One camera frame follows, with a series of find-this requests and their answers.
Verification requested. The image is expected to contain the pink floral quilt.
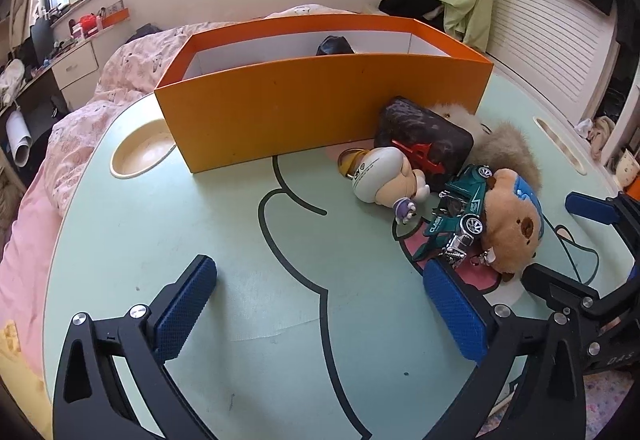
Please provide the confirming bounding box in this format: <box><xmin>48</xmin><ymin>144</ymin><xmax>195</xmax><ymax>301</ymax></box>
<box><xmin>46</xmin><ymin>3</ymin><xmax>362</xmax><ymax>216</ymax></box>

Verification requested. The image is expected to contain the black clothes pile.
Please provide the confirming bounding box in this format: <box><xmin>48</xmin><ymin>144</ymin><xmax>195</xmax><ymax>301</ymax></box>
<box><xmin>378</xmin><ymin>0</ymin><xmax>444</xmax><ymax>32</ymax></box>

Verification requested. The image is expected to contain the green cartoon lap table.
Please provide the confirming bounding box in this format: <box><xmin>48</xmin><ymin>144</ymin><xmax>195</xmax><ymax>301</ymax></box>
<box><xmin>44</xmin><ymin>76</ymin><xmax>634</xmax><ymax>439</ymax></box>

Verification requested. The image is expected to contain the black lace satin cloth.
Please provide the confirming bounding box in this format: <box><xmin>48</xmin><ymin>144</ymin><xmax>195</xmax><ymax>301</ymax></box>
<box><xmin>316</xmin><ymin>35</ymin><xmax>355</xmax><ymax>56</ymax></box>

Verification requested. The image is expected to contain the white fluffy fur ball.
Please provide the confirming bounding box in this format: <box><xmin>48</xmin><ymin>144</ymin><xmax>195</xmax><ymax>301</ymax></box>
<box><xmin>430</xmin><ymin>103</ymin><xmax>491</xmax><ymax>139</ymax></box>

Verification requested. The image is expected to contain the green toy car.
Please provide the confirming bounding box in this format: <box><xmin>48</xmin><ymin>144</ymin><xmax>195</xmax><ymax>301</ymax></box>
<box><xmin>412</xmin><ymin>165</ymin><xmax>492</xmax><ymax>266</ymax></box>

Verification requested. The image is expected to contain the brown bear plush toy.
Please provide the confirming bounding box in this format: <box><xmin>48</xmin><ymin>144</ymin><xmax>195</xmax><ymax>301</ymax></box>
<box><xmin>480</xmin><ymin>168</ymin><xmax>544</xmax><ymax>281</ymax></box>

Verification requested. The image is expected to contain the black leather pouch red clasp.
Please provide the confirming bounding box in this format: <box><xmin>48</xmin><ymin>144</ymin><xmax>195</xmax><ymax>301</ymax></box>
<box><xmin>374</xmin><ymin>96</ymin><xmax>474</xmax><ymax>192</ymax></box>

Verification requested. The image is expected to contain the orange cardboard box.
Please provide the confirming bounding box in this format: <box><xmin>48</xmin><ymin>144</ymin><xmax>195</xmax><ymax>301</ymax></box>
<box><xmin>155</xmin><ymin>13</ymin><xmax>492</xmax><ymax>174</ymax></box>

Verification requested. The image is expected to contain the brown fluffy fur ball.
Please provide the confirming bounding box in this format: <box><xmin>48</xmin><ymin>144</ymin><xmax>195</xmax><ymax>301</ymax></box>
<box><xmin>469</xmin><ymin>122</ymin><xmax>542</xmax><ymax>193</ymax></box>

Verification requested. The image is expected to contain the white drawer desk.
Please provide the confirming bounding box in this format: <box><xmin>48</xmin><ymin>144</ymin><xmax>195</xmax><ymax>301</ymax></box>
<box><xmin>29</xmin><ymin>14</ymin><xmax>134</xmax><ymax>111</ymax></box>

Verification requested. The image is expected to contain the white helmet doll figure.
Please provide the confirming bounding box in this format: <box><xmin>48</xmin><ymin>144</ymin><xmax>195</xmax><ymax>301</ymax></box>
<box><xmin>337</xmin><ymin>146</ymin><xmax>431</xmax><ymax>224</ymax></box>

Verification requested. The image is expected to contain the red container on sill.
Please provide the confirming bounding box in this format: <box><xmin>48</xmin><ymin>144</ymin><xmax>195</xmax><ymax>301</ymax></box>
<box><xmin>78</xmin><ymin>13</ymin><xmax>103</xmax><ymax>38</ymax></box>

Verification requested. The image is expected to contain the rolled white paper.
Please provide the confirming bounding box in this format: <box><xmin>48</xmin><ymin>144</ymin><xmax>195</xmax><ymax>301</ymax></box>
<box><xmin>6</xmin><ymin>110</ymin><xmax>32</xmax><ymax>167</ymax></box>

